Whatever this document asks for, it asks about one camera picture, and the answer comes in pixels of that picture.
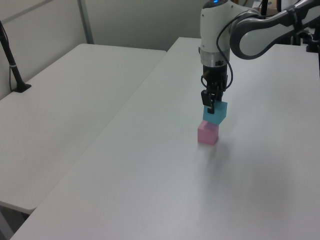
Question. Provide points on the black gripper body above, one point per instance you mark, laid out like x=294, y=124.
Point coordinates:
x=215, y=73

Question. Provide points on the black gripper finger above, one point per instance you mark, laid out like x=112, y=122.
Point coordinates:
x=220, y=91
x=208, y=98

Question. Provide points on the blue cube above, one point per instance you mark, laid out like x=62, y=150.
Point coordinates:
x=216, y=113

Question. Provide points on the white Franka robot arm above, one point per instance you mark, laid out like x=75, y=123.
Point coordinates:
x=215, y=27

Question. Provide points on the pink cube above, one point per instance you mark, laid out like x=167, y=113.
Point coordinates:
x=207, y=135

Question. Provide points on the thin black pole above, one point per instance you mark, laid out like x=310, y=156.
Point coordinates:
x=264, y=7

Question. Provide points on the black clamp stand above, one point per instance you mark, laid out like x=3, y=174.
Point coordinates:
x=313, y=41

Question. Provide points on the white folding side table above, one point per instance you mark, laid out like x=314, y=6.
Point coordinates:
x=62, y=120

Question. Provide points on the black camera stand pole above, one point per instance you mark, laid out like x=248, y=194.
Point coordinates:
x=11, y=63

